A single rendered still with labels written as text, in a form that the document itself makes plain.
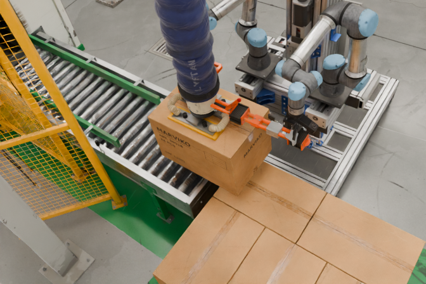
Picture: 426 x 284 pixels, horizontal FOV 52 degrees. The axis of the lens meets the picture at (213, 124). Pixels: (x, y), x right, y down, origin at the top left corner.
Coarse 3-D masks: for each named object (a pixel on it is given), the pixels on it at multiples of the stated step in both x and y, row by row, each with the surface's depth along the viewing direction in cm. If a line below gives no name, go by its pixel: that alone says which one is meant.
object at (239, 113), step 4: (236, 104) 235; (240, 104) 235; (232, 108) 233; (236, 108) 234; (240, 108) 234; (244, 108) 233; (248, 108) 231; (228, 112) 232; (232, 112) 233; (236, 112) 232; (240, 112) 232; (244, 112) 232; (232, 116) 230; (236, 116) 231; (240, 116) 230; (244, 116) 230; (232, 120) 233; (236, 120) 232; (240, 120) 230; (240, 124) 232
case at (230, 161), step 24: (168, 96) 267; (168, 120) 255; (216, 120) 250; (168, 144) 270; (192, 144) 248; (216, 144) 239; (240, 144) 237; (264, 144) 266; (192, 168) 274; (216, 168) 252; (240, 168) 249
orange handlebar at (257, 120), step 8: (216, 64) 259; (224, 104) 238; (224, 112) 236; (248, 112) 232; (248, 120) 229; (256, 120) 227; (264, 120) 227; (264, 128) 224; (280, 136) 221; (304, 144) 215
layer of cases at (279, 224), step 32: (224, 192) 280; (256, 192) 277; (288, 192) 274; (320, 192) 272; (192, 224) 269; (224, 224) 266; (256, 224) 263; (288, 224) 261; (320, 224) 258; (352, 224) 256; (384, 224) 253; (192, 256) 256; (224, 256) 253; (256, 256) 251; (288, 256) 248; (320, 256) 246; (352, 256) 244; (384, 256) 242; (416, 256) 239
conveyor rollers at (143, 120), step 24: (24, 72) 385; (72, 72) 373; (48, 96) 360; (72, 96) 357; (96, 96) 354; (120, 96) 350; (120, 120) 334; (144, 120) 328; (120, 144) 317; (144, 144) 313; (144, 168) 303; (168, 168) 297; (192, 192) 283
